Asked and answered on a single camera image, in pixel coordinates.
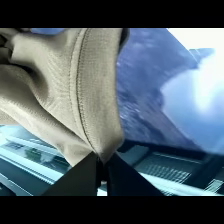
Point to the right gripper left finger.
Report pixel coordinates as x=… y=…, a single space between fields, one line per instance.
x=81 y=180

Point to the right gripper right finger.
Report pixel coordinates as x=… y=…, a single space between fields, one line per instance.
x=128 y=181

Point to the tan garment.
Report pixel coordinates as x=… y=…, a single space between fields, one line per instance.
x=50 y=86

